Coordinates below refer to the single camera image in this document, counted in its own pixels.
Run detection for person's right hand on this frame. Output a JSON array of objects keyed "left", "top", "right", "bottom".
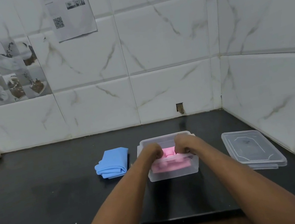
[{"left": 172, "top": 131, "right": 201, "bottom": 158}]

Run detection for person's left hand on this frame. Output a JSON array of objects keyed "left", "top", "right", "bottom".
[{"left": 138, "top": 141, "right": 166, "bottom": 165}]

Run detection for clear plastic box red handles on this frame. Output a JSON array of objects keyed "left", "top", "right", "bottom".
[{"left": 134, "top": 129, "right": 202, "bottom": 185}]

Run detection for blue silicone glove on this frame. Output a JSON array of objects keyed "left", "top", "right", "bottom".
[
  {"left": 94, "top": 157, "right": 126, "bottom": 182},
  {"left": 92, "top": 146, "right": 134, "bottom": 182}
]

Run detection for clear plastic lid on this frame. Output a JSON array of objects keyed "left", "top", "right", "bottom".
[{"left": 220, "top": 122, "right": 289, "bottom": 178}]

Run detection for person's left forearm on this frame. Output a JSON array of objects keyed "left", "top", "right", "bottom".
[{"left": 55, "top": 152, "right": 173, "bottom": 224}]

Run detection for person's right forearm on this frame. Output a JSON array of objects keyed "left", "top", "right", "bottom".
[{"left": 188, "top": 121, "right": 295, "bottom": 224}]

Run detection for paper sheet with square code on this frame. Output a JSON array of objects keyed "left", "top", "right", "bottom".
[{"left": 42, "top": 0, "right": 100, "bottom": 45}]

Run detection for coffee print wall tile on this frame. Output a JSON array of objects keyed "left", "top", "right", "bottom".
[{"left": 0, "top": 33, "right": 54, "bottom": 106}]

